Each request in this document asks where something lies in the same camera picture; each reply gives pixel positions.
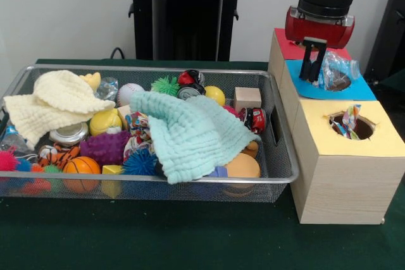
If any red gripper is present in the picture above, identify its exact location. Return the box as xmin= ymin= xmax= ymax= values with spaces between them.
xmin=285 ymin=6 xmax=356 ymax=85

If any clear plastic packet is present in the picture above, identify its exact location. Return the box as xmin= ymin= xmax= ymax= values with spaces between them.
xmin=320 ymin=52 xmax=360 ymax=92

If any colourful polka dot cloth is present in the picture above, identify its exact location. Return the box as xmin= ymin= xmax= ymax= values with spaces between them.
xmin=332 ymin=102 xmax=363 ymax=139

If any mint green cloth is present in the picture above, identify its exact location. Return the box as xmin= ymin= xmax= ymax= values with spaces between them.
xmin=130 ymin=90 xmax=261 ymax=185

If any shallow clear mesh bin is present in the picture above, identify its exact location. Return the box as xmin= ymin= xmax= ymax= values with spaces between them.
xmin=0 ymin=63 xmax=300 ymax=204

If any wooden box with three holes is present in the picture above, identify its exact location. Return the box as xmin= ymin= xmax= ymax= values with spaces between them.
xmin=268 ymin=28 xmax=405 ymax=225

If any small wooden cube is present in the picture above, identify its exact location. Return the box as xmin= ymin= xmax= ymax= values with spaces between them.
xmin=233 ymin=87 xmax=263 ymax=113

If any black chair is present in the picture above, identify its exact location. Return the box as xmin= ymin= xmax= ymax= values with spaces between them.
xmin=366 ymin=0 xmax=405 ymax=87

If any yellow ball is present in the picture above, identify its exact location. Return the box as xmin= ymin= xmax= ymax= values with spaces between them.
xmin=89 ymin=109 xmax=124 ymax=137
xmin=204 ymin=85 xmax=227 ymax=107

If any peach orange ball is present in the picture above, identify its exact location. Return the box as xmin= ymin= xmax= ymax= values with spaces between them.
xmin=223 ymin=153 xmax=261 ymax=182

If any green spiky ball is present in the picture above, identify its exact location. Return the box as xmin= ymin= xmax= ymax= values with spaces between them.
xmin=151 ymin=76 xmax=180 ymax=97

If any white toy baseball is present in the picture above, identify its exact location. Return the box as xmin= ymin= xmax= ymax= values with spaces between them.
xmin=116 ymin=83 xmax=146 ymax=106

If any orange toy basketball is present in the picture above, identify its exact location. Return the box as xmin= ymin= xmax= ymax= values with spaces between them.
xmin=62 ymin=156 xmax=102 ymax=193

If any cream yellow cloth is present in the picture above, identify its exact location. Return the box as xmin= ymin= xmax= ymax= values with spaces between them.
xmin=3 ymin=70 xmax=116 ymax=146

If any pink spiky ball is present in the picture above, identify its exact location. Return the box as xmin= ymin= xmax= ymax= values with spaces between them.
xmin=0 ymin=149 xmax=21 ymax=173

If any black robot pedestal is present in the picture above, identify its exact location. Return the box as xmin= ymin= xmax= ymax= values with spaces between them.
xmin=122 ymin=0 xmax=255 ymax=62

